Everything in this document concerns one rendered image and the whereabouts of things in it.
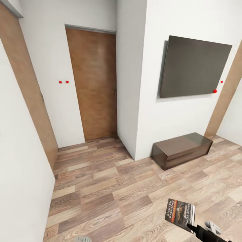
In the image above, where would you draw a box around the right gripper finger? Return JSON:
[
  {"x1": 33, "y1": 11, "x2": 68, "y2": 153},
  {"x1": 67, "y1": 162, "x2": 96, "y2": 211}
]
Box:
[{"x1": 187, "y1": 224, "x2": 196, "y2": 233}]

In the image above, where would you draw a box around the hardback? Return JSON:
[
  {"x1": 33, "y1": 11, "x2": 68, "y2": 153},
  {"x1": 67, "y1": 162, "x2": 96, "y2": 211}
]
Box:
[{"x1": 165, "y1": 198, "x2": 195, "y2": 234}]

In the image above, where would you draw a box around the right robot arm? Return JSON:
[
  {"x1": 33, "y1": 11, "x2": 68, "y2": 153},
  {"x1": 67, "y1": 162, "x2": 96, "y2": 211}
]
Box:
[{"x1": 187, "y1": 221, "x2": 232, "y2": 242}]

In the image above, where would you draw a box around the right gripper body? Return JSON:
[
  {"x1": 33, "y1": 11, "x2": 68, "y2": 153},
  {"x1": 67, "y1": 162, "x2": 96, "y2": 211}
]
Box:
[{"x1": 196, "y1": 225, "x2": 220, "y2": 242}]

